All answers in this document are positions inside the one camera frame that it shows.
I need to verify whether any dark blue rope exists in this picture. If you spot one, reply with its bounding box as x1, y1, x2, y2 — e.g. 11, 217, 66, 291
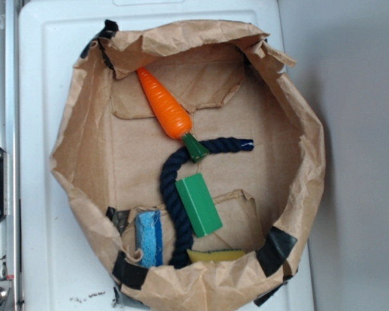
159, 137, 255, 269

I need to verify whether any brown paper bag tray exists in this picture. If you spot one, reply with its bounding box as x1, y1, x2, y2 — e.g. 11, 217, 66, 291
50, 20, 325, 310

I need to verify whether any yellow green sponge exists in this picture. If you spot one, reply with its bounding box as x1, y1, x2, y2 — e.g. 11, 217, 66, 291
187, 249, 246, 263

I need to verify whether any blue sponge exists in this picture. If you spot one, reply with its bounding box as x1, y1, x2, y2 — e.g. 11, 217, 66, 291
135, 210, 163, 268

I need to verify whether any aluminium frame rail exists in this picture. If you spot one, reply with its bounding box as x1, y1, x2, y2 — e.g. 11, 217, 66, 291
0, 1, 24, 310

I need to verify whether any orange toy carrot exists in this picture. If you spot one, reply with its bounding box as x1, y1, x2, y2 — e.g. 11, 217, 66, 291
136, 67, 210, 163

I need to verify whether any green wooden block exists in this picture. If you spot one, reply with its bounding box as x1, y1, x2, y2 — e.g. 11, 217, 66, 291
175, 173, 222, 238

